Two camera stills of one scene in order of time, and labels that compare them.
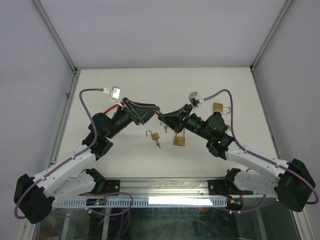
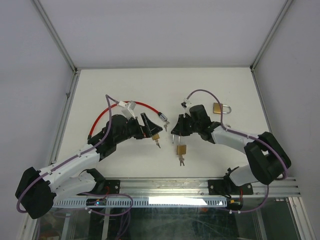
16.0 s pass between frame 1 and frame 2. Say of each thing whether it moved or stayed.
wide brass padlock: stayed
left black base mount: stayed
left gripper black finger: moved
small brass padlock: stayed
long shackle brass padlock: moved
